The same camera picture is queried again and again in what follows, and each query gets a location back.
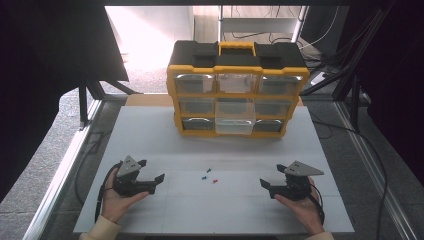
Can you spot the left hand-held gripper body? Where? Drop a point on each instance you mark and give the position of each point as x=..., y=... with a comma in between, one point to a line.
x=128, y=185

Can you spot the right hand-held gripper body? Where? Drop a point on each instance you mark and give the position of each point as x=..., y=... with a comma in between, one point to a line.
x=293, y=188

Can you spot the teal pushpin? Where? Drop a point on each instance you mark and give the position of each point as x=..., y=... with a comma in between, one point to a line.
x=209, y=170

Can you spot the clear plastic drawer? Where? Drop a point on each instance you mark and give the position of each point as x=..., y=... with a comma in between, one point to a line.
x=235, y=126

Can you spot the person's left hand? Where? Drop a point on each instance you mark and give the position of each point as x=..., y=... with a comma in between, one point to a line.
x=116, y=203

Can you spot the person's right hand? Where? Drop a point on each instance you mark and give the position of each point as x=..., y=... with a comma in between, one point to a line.
x=305, y=211

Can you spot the brown cardboard sheet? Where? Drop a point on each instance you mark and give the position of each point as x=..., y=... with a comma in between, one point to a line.
x=150, y=100

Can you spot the black metal stand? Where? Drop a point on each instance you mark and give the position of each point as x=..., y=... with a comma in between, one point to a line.
x=84, y=100
x=355, y=96

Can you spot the yellow black drawer cabinet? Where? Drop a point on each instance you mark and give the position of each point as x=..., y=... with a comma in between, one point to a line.
x=200, y=56

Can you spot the black curtain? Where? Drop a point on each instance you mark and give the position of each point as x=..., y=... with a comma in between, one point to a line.
x=396, y=83
x=50, y=66

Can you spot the white metal rack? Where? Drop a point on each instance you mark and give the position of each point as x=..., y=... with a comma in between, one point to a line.
x=258, y=24

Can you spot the aluminium frame rail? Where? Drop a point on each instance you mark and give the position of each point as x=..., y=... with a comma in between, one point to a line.
x=61, y=176
x=373, y=173

